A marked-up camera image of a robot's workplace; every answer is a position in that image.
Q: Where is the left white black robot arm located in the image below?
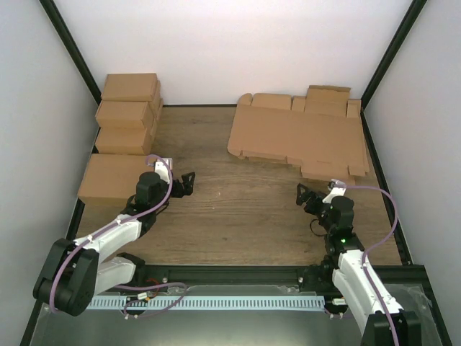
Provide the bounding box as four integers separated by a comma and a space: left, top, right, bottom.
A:
32, 172, 195, 316

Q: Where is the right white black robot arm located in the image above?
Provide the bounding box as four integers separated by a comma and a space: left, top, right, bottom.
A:
296, 179, 422, 345

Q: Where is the large front folded cardboard box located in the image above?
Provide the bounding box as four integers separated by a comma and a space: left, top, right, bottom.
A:
77, 154, 153, 207

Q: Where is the stack of flat cardboard blanks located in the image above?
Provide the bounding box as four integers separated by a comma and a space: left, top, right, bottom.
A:
303, 85, 370, 185

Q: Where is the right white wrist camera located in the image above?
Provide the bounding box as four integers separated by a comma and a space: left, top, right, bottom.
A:
322, 179, 347, 204

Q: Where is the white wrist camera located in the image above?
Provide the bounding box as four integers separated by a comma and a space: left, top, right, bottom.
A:
322, 179, 347, 204
154, 158, 173, 184

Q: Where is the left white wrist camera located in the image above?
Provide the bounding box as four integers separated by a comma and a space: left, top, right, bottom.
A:
154, 158, 173, 184

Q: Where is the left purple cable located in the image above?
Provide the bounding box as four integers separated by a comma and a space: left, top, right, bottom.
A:
50, 154, 173, 314

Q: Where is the black aluminium frame rail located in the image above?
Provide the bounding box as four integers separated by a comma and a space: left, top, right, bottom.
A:
136, 265, 426, 289

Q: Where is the light blue slotted cable duct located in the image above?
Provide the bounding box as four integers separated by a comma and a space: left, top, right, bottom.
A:
87, 296, 325, 311

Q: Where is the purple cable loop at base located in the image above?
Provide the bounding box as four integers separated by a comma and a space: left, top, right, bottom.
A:
115, 281, 189, 321

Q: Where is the left black corner post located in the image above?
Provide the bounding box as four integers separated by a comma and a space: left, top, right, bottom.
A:
38, 0, 103, 106

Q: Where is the black corner post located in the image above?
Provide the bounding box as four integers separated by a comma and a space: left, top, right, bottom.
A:
38, 0, 103, 106
360, 0, 429, 109

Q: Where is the right black corner post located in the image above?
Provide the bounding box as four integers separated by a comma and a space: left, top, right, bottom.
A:
360, 0, 429, 109

